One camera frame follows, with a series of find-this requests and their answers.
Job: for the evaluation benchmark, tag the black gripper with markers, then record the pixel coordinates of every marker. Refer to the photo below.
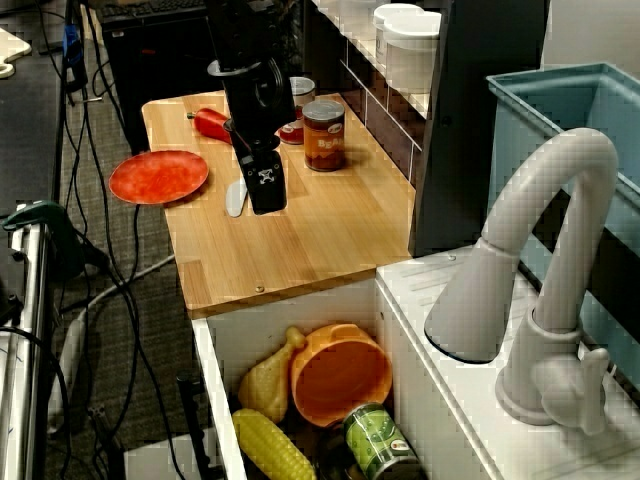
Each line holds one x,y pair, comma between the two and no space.
260,100

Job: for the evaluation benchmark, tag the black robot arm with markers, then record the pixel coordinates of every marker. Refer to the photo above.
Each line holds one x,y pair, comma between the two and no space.
235,30

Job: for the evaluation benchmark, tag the brown beans can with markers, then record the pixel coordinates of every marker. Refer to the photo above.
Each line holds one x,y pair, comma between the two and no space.
325,142

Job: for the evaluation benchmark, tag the wooden countertop board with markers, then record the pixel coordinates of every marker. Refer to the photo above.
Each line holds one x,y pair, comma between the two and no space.
310,240

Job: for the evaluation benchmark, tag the red toy pepper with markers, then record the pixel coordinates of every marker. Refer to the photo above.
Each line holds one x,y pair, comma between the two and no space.
210,122

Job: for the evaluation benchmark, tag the small red can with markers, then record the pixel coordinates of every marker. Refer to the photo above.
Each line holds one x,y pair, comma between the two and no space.
303,92

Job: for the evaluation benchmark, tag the red round plate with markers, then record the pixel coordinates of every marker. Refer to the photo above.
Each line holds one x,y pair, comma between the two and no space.
157,176

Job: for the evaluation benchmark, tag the black computer case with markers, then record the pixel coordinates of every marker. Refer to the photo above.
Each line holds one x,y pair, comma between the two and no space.
160,80

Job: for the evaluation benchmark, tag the white jar with print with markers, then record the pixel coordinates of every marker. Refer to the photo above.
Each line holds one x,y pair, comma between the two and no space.
380,37

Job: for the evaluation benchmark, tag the plain white lidded jar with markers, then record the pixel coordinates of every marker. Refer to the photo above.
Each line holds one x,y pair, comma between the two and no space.
412,62

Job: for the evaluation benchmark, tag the dark grey upright panel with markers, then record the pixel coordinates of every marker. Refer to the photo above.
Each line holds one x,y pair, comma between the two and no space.
460,150

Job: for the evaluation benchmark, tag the yellow toy chicken drumstick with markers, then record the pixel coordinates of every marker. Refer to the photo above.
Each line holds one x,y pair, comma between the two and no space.
265,382

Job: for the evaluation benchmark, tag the black keyboard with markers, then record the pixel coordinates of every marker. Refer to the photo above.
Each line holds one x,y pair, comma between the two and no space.
150,9

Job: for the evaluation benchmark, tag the orange toy pot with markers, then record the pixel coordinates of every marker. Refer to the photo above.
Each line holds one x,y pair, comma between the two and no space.
340,382

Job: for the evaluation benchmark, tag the green clamp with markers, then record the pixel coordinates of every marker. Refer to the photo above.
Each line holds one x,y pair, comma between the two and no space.
45,220

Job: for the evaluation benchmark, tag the blue plastic bin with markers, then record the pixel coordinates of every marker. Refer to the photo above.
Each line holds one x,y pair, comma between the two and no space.
525,140

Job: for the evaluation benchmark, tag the yellow toy corn cob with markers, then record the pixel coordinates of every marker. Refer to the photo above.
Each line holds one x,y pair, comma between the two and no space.
272,447

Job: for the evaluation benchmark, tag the white cutting board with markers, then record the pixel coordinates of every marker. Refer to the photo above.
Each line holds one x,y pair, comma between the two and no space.
12,50

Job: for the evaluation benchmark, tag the white toy kitchen unit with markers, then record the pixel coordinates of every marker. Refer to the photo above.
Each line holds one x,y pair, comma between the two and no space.
450,400

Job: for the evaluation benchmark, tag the green labelled can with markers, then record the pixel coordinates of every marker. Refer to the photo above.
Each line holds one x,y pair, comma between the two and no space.
377,445

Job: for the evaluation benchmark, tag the grey toy faucet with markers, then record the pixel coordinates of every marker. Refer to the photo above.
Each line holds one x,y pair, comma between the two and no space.
592,146

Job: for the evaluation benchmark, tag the white wall shelf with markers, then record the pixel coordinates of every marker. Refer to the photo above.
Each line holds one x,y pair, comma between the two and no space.
360,45

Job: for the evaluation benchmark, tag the aluminium frame rail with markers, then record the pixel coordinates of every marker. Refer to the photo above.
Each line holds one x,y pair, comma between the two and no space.
22,350

